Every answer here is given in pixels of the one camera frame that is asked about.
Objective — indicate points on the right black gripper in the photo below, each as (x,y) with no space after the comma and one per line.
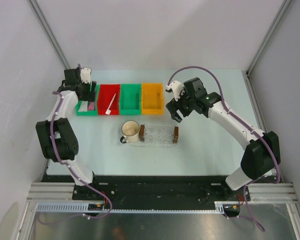
(173,106)

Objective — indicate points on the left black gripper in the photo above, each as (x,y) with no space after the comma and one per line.
(90,95)

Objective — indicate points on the white toothpaste tube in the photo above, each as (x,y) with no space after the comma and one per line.
(83,106)

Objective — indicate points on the clear holder with brown ends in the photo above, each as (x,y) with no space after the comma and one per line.
(159,134)

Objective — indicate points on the cream enamel mug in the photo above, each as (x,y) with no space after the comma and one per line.
(130,132)

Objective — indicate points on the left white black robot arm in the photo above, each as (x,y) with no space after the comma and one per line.
(56,136)

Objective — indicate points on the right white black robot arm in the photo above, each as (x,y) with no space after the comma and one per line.
(261,149)

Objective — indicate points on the pink toothpaste tube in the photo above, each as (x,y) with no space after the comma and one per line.
(91,106)

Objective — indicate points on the clear oval glass tray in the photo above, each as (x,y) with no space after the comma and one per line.
(143,144)

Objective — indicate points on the white pink toothbrush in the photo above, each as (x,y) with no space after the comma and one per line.
(108,110)

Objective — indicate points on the red plastic bin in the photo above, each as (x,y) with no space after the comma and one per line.
(106,92)

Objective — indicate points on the yellow plastic bin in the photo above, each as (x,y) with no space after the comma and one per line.
(152,99)

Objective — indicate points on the green plastic bin left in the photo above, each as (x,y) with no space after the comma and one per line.
(89,113)

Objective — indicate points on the green plastic bin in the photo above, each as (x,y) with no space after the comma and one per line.
(89,113)
(130,99)

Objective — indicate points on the green plastic bin middle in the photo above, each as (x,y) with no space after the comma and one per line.
(130,99)

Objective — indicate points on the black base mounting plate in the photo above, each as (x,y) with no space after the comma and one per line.
(160,191)

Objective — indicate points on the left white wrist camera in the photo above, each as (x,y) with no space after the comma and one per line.
(85,75)

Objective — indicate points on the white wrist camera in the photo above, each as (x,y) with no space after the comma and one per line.
(176,88)
(85,75)

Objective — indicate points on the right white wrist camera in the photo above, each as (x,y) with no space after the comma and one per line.
(176,88)

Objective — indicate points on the white slotted cable duct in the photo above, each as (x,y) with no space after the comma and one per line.
(216,207)

